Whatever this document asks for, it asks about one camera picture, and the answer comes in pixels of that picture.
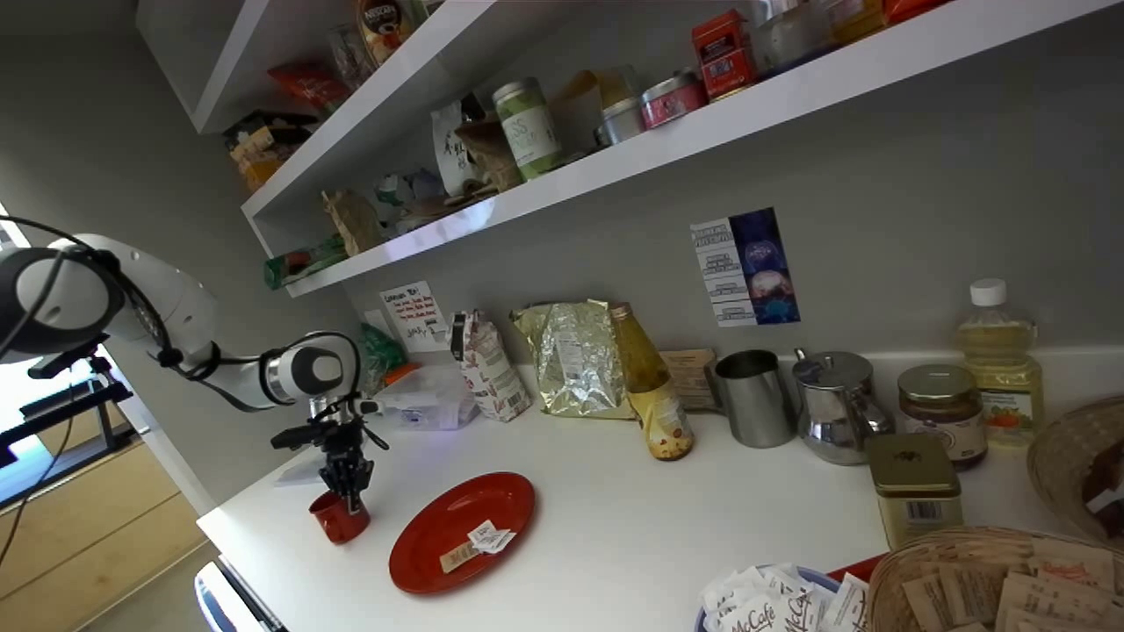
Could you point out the black camera stand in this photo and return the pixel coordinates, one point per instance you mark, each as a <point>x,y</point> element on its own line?
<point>64,433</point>

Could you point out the steel cup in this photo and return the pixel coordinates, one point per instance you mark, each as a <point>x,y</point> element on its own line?
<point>758,398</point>

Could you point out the green white canister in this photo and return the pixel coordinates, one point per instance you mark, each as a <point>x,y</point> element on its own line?
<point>527,127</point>

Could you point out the red enamel plate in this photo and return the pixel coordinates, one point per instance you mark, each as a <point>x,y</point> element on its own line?
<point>499,497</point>

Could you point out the steel teapot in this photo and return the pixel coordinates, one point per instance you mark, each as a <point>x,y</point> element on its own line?
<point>836,405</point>

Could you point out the red enamel mug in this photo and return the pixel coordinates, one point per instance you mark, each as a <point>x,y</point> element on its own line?
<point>338,520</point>

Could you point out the white patterned napkin pack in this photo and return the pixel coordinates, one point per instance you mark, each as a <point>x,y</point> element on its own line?
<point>780,600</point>

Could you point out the glass jar gold lid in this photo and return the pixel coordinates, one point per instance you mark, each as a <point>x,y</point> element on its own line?
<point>941,398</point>

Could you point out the brown sugar packet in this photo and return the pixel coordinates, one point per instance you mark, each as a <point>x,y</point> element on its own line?
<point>457,556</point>

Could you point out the white McCafe sugar packet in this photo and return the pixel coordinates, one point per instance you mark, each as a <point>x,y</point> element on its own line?
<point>488,540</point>

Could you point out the wooden cabinet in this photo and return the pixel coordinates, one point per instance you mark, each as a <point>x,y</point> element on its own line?
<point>88,541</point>

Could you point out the gold square tin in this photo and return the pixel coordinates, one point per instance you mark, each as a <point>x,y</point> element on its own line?
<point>916,482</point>

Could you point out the white wall shelf unit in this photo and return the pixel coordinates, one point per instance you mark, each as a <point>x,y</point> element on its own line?
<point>967,143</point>

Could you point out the red box on shelf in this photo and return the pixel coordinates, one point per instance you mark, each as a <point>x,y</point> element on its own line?
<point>726,54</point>

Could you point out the white patterned coffee bag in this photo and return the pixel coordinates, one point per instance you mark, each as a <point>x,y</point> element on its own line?
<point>485,368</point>

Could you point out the cooking oil bottle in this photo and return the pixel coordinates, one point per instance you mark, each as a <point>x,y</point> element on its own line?
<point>995,342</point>

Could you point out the yellow snack bag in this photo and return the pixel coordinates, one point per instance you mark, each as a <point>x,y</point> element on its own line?
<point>651,391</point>

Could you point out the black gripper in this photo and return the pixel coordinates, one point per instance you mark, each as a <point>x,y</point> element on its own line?
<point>338,429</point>

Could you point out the pink round tin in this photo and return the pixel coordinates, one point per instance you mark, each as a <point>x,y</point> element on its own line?
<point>672,99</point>

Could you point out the blue white wall flyer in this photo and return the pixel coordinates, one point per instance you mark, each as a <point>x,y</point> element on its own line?
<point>747,267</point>

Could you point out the gold foil bag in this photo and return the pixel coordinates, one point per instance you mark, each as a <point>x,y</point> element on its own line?
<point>574,355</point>

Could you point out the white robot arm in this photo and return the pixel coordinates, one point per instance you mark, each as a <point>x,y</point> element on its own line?
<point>81,291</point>

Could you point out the wicker basket of packets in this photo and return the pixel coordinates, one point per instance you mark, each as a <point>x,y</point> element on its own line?
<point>995,581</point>

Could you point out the woven basket right edge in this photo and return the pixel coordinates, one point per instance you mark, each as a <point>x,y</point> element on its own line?
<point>1077,467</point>

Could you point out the white note red text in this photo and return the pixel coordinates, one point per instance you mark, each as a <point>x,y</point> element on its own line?
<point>417,316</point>

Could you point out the white plastic bag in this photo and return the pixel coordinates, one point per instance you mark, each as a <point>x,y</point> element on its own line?
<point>432,398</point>

